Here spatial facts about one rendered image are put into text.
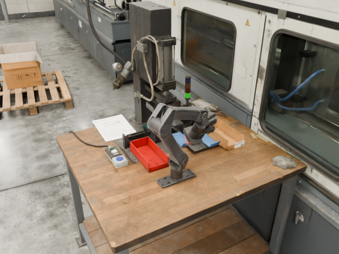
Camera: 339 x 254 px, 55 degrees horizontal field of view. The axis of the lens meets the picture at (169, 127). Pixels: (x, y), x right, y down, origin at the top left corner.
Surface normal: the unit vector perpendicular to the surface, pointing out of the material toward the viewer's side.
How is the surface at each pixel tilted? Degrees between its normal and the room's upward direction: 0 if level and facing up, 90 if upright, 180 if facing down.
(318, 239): 90
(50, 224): 0
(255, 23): 90
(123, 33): 90
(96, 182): 0
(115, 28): 90
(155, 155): 0
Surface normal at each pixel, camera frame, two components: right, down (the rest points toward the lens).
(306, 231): -0.90, 0.22
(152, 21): 0.50, 0.43
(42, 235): 0.00, -0.87
